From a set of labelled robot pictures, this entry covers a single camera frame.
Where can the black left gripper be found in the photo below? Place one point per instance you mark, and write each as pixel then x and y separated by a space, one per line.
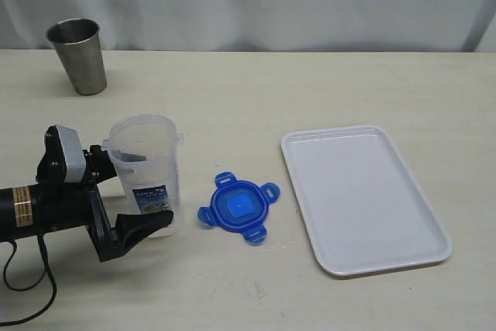
pixel 66 206

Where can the clear plastic container with label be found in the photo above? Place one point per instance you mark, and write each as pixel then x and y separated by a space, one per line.
pixel 143 151

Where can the stainless steel cup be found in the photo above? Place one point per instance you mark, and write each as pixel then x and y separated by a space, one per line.
pixel 77 44

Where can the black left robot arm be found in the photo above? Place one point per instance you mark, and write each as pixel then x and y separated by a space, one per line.
pixel 19 213

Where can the blue plastic lid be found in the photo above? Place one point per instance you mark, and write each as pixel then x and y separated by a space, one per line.
pixel 240 206

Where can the white backdrop curtain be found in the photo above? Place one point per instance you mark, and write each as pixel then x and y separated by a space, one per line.
pixel 262 25

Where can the white rectangular tray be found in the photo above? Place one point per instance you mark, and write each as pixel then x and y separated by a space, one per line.
pixel 363 210

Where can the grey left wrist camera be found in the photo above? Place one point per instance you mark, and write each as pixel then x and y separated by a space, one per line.
pixel 71 153

